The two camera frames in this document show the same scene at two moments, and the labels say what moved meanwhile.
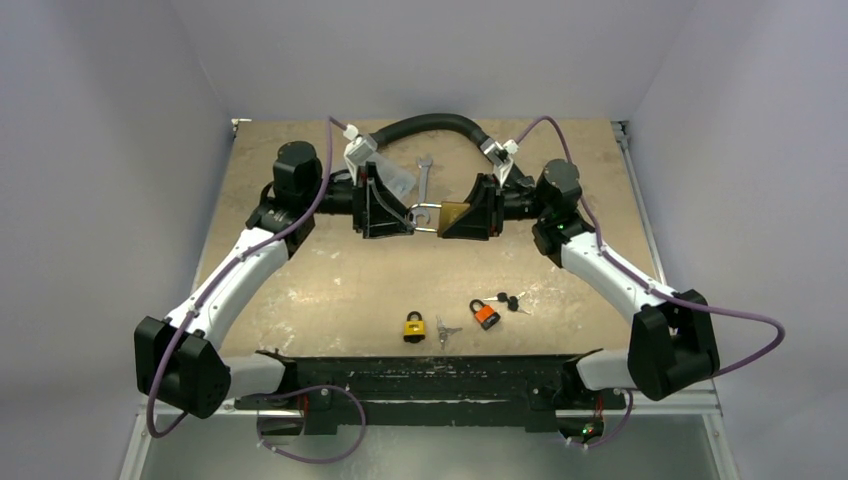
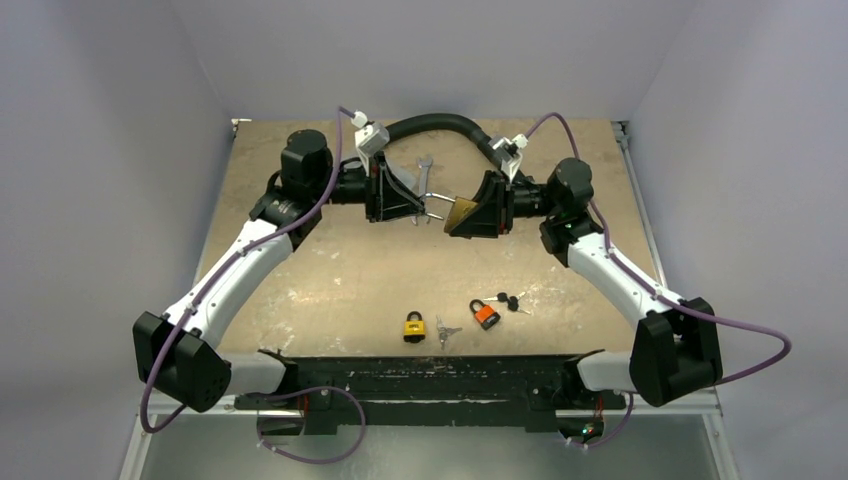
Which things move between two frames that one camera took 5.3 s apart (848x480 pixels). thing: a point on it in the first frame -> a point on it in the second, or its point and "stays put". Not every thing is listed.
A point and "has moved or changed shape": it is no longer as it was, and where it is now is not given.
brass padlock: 449,212 has moved or changed shape
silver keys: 444,331 stays put
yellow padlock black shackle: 414,330 stays put
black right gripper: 498,204 stays put
